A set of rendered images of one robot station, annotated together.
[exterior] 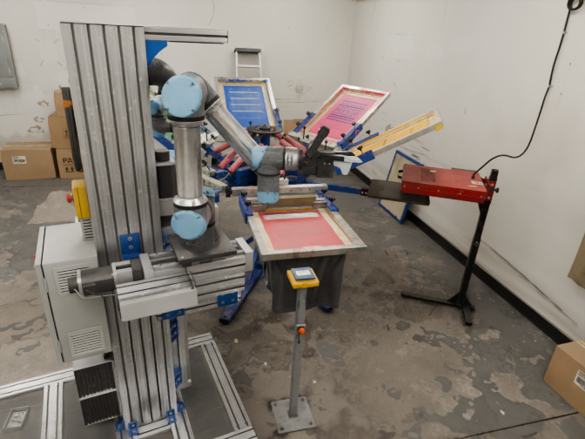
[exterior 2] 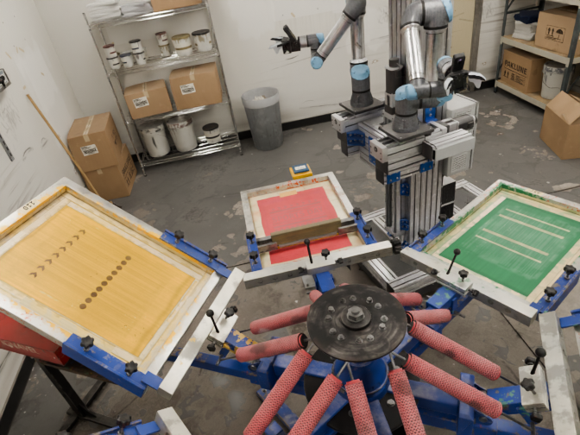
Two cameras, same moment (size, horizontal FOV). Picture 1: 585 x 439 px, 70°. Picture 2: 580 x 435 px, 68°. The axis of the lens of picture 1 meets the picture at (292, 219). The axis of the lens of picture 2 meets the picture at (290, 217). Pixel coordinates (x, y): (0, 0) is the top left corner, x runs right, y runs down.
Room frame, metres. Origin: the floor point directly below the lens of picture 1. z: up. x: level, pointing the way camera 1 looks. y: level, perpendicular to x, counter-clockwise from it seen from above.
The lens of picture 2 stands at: (4.21, 0.29, 2.31)
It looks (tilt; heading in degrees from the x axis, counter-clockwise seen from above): 35 degrees down; 191
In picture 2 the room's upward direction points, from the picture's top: 10 degrees counter-clockwise
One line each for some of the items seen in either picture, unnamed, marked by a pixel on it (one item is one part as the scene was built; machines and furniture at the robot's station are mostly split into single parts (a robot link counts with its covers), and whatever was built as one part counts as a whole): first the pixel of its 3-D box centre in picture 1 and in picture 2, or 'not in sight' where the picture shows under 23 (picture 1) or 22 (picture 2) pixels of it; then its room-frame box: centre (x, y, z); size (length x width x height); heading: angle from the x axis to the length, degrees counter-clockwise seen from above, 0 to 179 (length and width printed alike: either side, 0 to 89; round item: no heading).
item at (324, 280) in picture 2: not in sight; (324, 280); (2.85, 0.13, 1.02); 0.17 x 0.06 x 0.05; 16
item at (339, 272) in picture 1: (307, 280); not in sight; (2.03, -0.11, 0.74); 0.45 x 0.03 x 0.43; 106
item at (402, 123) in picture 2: not in sight; (406, 119); (1.90, 0.58, 1.31); 0.15 x 0.15 x 0.10
